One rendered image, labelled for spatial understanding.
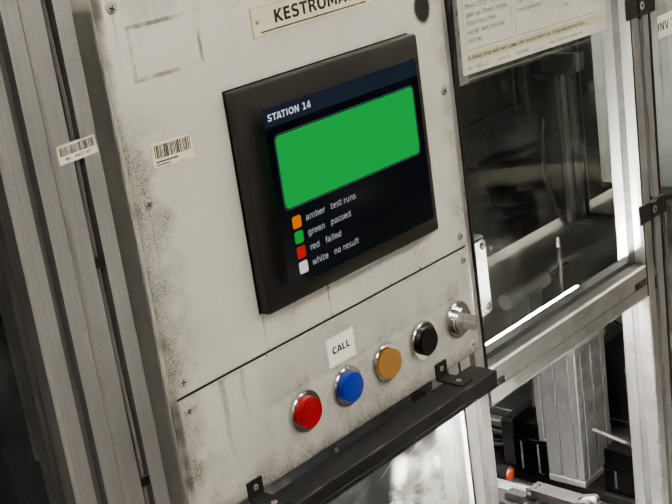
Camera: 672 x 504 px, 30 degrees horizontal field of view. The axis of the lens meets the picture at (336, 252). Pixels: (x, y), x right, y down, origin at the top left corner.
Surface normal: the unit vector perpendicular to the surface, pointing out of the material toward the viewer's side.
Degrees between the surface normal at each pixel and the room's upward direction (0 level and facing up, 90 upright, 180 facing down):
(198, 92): 90
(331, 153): 90
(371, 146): 90
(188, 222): 90
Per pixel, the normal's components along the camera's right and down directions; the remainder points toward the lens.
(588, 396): 0.75, 0.11
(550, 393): -0.65, 0.32
